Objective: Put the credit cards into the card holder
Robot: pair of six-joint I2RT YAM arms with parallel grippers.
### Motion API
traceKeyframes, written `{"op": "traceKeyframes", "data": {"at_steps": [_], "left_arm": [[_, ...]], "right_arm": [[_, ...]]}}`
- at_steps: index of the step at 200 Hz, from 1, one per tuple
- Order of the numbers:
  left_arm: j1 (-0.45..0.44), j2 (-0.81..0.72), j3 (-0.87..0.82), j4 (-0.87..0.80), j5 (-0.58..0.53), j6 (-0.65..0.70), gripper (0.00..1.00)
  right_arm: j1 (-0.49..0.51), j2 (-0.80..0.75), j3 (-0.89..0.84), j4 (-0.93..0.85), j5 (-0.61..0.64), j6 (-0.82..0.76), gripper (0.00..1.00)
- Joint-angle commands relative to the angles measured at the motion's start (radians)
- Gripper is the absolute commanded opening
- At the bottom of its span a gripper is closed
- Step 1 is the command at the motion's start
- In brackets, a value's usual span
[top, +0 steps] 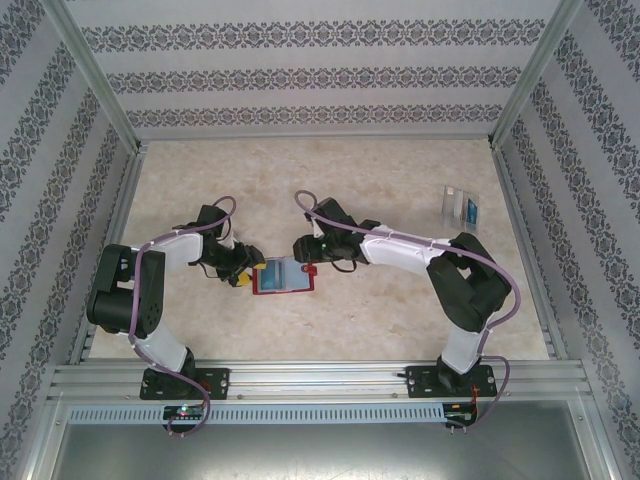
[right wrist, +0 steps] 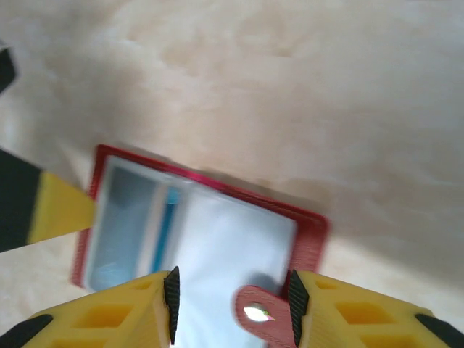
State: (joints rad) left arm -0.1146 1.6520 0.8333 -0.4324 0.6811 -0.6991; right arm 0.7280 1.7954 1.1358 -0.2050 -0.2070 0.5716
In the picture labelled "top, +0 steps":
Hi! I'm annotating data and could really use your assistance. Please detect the red card holder wallet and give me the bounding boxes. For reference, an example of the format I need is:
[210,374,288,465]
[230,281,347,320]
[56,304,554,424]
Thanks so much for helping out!
[251,257,319,296]

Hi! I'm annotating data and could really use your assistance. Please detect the clear acrylic card stand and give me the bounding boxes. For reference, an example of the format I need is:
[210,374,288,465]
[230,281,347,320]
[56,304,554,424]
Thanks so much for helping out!
[440,183,483,234]

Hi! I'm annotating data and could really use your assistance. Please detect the blue white credit card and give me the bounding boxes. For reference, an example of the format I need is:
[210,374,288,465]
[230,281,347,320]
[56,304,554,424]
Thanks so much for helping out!
[460,192,482,232]

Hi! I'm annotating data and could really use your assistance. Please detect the grey metal shelf panel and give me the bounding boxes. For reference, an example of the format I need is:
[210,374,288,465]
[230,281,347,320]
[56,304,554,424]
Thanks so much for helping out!
[27,422,614,480]

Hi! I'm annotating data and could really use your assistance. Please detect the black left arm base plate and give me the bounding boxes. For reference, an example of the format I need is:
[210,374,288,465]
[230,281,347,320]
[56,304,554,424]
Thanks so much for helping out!
[139,367,231,401]

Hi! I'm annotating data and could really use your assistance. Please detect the aluminium back rail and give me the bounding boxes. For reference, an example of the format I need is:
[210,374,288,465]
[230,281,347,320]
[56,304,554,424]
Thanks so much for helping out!
[137,130,494,144]

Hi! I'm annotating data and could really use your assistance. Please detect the aluminium side rail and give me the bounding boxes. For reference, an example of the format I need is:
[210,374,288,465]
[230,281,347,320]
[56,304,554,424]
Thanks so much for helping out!
[491,142,569,361]
[69,142,149,364]

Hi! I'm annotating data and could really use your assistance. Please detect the aluminium mounting rail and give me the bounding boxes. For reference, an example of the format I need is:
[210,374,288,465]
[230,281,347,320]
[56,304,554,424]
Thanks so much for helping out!
[47,360,595,401]

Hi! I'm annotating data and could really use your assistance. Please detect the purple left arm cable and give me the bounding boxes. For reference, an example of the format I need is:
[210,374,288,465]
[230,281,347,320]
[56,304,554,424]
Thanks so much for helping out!
[127,195,239,440]

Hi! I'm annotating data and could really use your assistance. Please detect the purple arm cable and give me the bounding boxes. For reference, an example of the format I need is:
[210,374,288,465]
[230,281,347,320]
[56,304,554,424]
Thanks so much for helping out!
[293,189,524,432]
[127,195,239,440]

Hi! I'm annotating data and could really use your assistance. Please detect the grey slotted cable duct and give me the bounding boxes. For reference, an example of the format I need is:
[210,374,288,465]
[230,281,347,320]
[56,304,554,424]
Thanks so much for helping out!
[66,403,447,425]

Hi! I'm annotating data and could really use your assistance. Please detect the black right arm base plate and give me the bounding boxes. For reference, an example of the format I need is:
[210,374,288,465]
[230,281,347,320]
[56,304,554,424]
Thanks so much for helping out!
[405,364,499,400]

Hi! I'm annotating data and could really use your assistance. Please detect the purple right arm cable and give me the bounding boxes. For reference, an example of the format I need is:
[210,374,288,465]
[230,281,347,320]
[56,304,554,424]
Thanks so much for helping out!
[293,189,524,432]

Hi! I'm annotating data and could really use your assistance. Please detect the aluminium frame post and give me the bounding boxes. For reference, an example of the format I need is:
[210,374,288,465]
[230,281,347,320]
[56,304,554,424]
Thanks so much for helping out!
[38,0,147,154]
[487,0,586,150]

